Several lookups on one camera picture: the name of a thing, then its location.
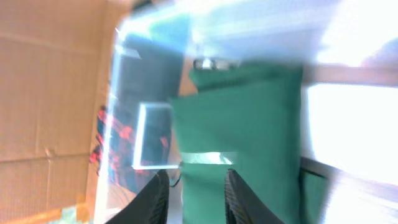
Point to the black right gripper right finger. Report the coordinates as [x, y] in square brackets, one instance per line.
[242, 205]

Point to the red navy plaid shirt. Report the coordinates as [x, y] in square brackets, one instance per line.
[155, 145]

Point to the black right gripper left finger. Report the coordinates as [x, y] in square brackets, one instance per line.
[151, 204]

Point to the cardboard sheet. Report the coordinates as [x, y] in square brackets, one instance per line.
[54, 70]

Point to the green garment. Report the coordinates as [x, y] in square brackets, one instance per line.
[247, 119]

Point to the navy garment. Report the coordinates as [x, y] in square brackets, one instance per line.
[148, 74]

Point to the clear plastic storage bin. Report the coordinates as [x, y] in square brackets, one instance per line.
[348, 116]

